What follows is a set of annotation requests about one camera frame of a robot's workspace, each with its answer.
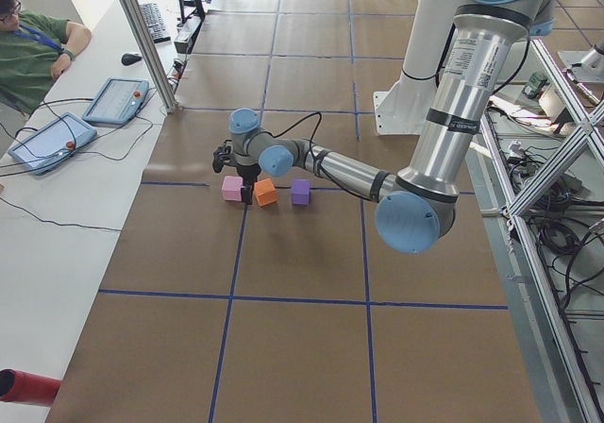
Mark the red cylinder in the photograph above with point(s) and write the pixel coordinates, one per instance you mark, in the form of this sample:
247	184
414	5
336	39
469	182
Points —
27	388

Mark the near blue teach pendant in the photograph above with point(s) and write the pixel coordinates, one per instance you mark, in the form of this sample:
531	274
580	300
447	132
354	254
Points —
53	144

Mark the white side table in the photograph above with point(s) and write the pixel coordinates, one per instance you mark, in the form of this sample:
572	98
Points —
58	232

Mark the orange foam cube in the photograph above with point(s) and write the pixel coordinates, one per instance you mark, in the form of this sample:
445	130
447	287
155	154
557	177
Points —
265	192

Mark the blue teach pendant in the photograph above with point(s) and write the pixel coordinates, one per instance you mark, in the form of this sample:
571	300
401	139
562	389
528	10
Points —
53	144
117	102

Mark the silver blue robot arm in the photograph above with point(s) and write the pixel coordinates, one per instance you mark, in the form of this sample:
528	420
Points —
456	52

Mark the black computer mouse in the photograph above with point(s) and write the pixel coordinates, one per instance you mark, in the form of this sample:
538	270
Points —
128	59

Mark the green device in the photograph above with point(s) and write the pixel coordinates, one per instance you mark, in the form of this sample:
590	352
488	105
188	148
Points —
534	85

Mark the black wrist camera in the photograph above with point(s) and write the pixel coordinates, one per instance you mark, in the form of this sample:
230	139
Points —
221	157

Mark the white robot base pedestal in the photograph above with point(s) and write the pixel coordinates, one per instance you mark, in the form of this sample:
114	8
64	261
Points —
402	109

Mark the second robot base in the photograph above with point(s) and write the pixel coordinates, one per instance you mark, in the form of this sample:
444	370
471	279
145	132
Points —
584	66

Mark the black keyboard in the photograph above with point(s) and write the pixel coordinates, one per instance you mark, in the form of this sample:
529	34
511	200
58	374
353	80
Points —
154	22

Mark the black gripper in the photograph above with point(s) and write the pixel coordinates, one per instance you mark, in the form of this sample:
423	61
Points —
248	171

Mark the far blue teach pendant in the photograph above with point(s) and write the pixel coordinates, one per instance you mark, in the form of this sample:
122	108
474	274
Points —
117	102

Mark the light pink foam cube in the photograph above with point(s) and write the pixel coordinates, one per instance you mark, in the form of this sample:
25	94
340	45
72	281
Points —
232	188

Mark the aluminium frame post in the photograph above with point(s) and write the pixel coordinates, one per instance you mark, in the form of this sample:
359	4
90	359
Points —
149	52

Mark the dark purple foam cube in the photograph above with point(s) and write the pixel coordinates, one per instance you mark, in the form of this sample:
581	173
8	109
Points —
300	192

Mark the person in green shirt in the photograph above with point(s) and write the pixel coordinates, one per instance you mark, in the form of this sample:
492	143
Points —
36	50

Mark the aluminium lattice frame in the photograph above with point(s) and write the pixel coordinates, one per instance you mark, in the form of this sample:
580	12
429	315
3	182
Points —
541	162

